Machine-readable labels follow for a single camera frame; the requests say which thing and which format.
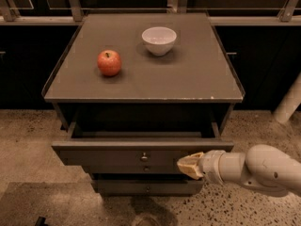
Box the grey top drawer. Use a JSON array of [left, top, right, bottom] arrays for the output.
[[52, 121, 233, 167]]

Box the grey drawer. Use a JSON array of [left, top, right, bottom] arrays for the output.
[[92, 180, 203, 196], [52, 121, 233, 167], [80, 164, 189, 175]]

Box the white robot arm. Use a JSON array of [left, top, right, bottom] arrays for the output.
[[177, 144, 301, 197]]

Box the metal top drawer knob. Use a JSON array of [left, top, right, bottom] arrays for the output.
[[140, 153, 149, 162]]

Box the grey lower drawer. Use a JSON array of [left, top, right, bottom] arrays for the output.
[[92, 180, 203, 196]]

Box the grey drawer cabinet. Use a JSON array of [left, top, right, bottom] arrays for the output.
[[43, 13, 244, 183]]

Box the grey middle drawer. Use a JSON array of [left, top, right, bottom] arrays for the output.
[[80, 164, 189, 175]]

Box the white ceramic bowl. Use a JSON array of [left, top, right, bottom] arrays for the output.
[[141, 26, 177, 56]]

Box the red apple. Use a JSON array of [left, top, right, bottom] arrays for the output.
[[97, 50, 121, 76]]

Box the black object at floor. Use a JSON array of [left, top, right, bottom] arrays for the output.
[[35, 217, 49, 226]]

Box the white cylindrical post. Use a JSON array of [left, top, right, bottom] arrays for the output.
[[273, 73, 301, 123]]

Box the metal window frame rail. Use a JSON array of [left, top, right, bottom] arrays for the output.
[[0, 0, 301, 26]]

